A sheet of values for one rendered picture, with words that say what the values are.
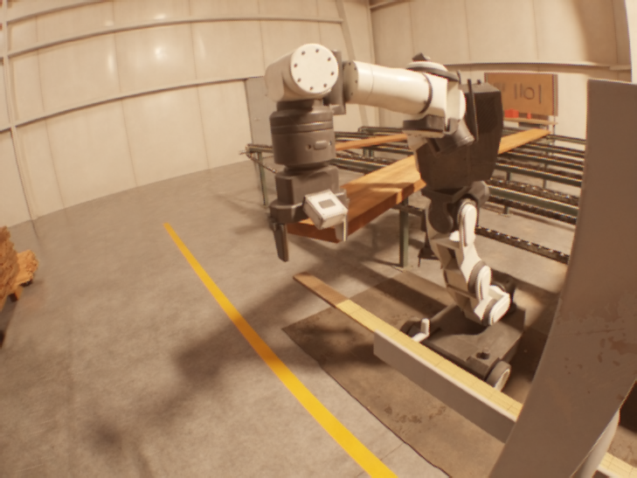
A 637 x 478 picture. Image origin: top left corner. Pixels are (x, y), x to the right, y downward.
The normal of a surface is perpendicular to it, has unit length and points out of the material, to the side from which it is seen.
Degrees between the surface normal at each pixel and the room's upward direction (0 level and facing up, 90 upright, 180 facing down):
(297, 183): 90
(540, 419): 90
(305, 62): 90
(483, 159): 99
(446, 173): 110
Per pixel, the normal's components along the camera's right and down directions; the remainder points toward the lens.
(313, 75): 0.40, 0.31
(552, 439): -0.82, 0.29
